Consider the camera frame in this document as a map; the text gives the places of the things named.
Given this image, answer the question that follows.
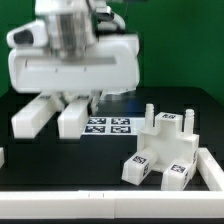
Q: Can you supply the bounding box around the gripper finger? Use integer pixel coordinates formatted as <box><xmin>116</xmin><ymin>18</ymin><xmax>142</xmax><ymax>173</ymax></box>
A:
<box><xmin>90</xmin><ymin>91</ymin><xmax>101</xmax><ymax>115</ymax></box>

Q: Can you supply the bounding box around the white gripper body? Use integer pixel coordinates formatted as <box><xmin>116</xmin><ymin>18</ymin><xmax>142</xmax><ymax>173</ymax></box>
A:
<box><xmin>8</xmin><ymin>34</ymin><xmax>140</xmax><ymax>94</ymax></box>

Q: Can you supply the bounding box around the white chair back frame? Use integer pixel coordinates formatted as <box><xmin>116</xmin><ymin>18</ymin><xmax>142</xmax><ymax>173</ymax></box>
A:
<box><xmin>11</xmin><ymin>91</ymin><xmax>92</xmax><ymax>139</ymax></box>

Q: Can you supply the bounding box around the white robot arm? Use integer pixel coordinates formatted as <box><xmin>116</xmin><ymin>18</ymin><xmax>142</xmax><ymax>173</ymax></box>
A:
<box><xmin>7</xmin><ymin>0</ymin><xmax>140</xmax><ymax>109</ymax></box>

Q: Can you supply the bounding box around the white front fence bar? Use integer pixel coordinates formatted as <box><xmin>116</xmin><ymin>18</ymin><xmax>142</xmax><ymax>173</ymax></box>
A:
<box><xmin>0</xmin><ymin>191</ymin><xmax>224</xmax><ymax>219</ymax></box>

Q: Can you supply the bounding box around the white left fence piece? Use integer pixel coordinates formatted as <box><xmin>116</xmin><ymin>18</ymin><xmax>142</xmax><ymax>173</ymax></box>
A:
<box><xmin>0</xmin><ymin>147</ymin><xmax>5</xmax><ymax>168</ymax></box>

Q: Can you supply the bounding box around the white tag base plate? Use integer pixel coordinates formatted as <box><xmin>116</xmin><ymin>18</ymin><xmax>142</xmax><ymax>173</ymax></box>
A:
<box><xmin>83</xmin><ymin>117</ymin><xmax>145</xmax><ymax>135</ymax></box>

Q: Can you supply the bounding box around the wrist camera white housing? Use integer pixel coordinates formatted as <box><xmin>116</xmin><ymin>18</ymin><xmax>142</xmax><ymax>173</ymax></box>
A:
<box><xmin>6</xmin><ymin>19</ymin><xmax>49</xmax><ymax>48</ymax></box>

